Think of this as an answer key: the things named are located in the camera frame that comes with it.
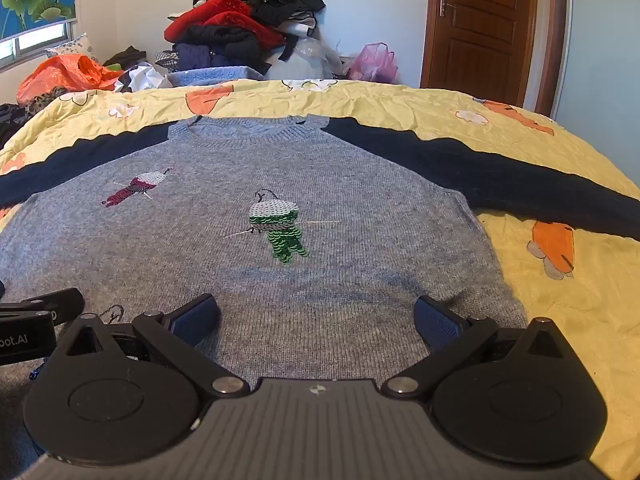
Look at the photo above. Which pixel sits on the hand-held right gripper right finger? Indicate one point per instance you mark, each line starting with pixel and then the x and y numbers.
pixel 437 324

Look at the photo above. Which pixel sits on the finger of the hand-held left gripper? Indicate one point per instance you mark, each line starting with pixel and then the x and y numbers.
pixel 55 302

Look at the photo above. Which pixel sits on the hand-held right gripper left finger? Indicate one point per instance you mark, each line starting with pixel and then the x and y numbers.
pixel 197 319

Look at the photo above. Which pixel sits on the grey knit sweater navy sleeves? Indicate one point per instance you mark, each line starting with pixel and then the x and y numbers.
pixel 310 280

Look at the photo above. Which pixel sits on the dark patterned clothes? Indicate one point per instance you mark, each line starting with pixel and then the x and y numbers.
pixel 25 110

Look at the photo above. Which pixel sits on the pile of clothes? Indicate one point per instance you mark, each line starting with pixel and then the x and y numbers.
pixel 235 15

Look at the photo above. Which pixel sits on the yellow printed bedspread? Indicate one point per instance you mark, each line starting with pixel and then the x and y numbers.
pixel 400 105

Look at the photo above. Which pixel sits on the orange plastic bag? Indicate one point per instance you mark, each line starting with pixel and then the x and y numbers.
pixel 65 77

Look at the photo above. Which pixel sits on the white crumpled bag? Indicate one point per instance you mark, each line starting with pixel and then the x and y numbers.
pixel 145 77

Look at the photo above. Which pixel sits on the light blue folded cloth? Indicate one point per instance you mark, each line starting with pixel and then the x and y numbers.
pixel 215 76

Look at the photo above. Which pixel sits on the floral pillow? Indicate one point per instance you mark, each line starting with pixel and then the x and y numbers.
pixel 75 47

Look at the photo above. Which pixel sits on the dark brown garment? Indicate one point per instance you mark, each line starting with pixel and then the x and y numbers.
pixel 127 56

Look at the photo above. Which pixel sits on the window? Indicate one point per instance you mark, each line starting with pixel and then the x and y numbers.
pixel 30 45

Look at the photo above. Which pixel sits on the pink plastic bag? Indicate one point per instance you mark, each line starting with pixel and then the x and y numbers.
pixel 375 62

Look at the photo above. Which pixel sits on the clear plastic bag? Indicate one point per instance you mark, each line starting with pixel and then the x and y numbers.
pixel 320 57

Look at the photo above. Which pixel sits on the brown wooden door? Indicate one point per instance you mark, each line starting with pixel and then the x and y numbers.
pixel 480 35

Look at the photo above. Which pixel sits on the brown door frame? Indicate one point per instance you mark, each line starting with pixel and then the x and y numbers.
pixel 552 35

